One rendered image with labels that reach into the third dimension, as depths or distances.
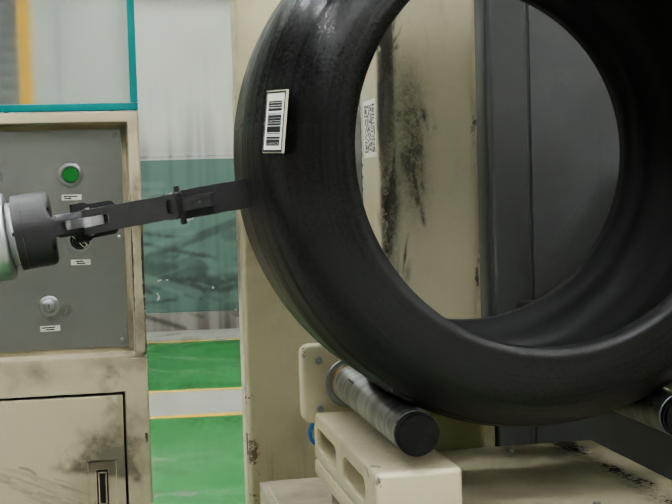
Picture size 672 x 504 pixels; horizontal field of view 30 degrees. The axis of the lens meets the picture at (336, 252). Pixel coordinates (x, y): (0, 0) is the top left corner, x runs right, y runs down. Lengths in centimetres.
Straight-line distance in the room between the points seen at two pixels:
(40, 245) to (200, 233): 911
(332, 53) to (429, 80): 43
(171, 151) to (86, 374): 853
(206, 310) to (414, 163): 883
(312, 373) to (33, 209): 47
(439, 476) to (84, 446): 82
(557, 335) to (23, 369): 82
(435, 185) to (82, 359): 63
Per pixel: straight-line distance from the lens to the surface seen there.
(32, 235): 125
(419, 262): 161
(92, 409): 194
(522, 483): 146
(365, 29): 120
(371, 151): 165
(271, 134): 120
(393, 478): 125
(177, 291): 1038
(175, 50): 1048
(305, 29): 122
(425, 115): 161
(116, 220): 124
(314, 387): 157
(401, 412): 126
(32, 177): 197
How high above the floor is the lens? 115
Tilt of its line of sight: 3 degrees down
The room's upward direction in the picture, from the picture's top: 2 degrees counter-clockwise
